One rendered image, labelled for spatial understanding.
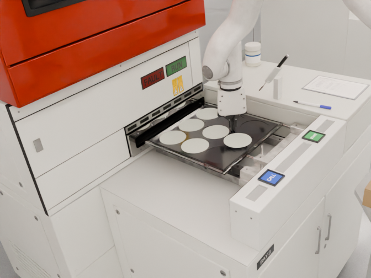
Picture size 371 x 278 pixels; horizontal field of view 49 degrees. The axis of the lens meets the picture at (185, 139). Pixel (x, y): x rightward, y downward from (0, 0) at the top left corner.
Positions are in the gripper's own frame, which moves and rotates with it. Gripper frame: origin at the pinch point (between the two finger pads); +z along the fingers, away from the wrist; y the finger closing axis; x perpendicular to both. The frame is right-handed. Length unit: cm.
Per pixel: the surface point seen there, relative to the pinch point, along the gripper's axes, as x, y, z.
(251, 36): 327, 56, 73
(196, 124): 6.8, -13.4, 2.6
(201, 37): 261, -2, 47
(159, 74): 11.9, -25.0, -17.7
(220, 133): -1.4, -4.7, 2.5
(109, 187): -17.4, -45.5, 10.5
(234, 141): -7.9, -0.4, 2.6
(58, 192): -26, -60, 4
